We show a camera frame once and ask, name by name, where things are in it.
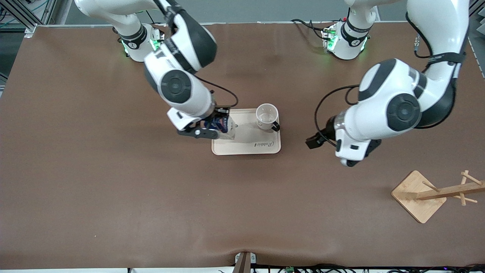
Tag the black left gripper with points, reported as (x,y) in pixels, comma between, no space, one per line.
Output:
(327,133)

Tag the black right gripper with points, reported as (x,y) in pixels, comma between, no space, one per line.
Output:
(221,112)

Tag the blue milk carton green cap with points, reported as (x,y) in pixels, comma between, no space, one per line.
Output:
(227,132)

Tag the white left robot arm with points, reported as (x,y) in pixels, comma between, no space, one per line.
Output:
(401,110)

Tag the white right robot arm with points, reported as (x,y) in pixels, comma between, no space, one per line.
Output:
(178,87)

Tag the beige plastic tray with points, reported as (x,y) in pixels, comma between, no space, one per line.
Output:
(250,148)

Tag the brown table cover mat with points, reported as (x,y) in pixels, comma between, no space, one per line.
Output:
(151,197)

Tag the wooden mug stand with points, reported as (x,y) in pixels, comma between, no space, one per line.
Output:
(416,204)

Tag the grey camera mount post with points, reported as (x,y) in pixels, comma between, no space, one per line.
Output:
(245,262)

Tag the aluminium frame profile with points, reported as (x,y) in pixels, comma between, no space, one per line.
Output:
(476,11)
(22,15)

